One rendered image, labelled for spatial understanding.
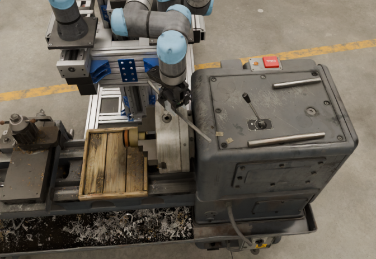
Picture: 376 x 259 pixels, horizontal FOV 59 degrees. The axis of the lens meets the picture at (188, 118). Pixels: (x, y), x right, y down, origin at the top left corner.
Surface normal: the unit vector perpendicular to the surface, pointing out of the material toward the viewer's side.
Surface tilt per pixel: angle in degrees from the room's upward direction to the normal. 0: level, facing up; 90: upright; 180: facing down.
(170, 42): 7
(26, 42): 0
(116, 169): 0
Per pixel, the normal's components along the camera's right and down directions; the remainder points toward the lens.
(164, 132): 0.04, -0.13
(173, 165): 0.07, 0.69
